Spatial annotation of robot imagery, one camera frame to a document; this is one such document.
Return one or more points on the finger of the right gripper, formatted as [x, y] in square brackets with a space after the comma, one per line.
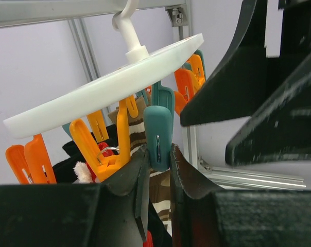
[280, 130]
[245, 77]

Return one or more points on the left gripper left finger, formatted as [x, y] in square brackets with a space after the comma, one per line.
[57, 215]

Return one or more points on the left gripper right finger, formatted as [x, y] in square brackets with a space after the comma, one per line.
[205, 214]

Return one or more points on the red snowflake sock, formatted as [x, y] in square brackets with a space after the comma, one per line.
[99, 167]

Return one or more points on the yellow orange clothes peg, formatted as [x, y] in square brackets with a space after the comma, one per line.
[87, 143]

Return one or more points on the teal clothes peg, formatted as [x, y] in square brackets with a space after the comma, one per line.
[159, 122]

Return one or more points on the white round clip hanger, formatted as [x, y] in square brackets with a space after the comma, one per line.
[143, 70]

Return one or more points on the red santa sock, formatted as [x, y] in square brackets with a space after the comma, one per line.
[149, 241]

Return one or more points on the black striped sock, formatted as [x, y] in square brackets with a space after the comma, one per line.
[64, 170]

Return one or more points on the yellow peg rear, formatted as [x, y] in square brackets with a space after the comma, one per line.
[198, 78]

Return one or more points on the brown patterned sock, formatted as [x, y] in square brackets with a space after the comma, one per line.
[139, 195]

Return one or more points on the orange peg front right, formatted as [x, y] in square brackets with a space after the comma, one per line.
[186, 83]

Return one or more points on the horizontal aluminium rail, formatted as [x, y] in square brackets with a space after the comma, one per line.
[15, 13]

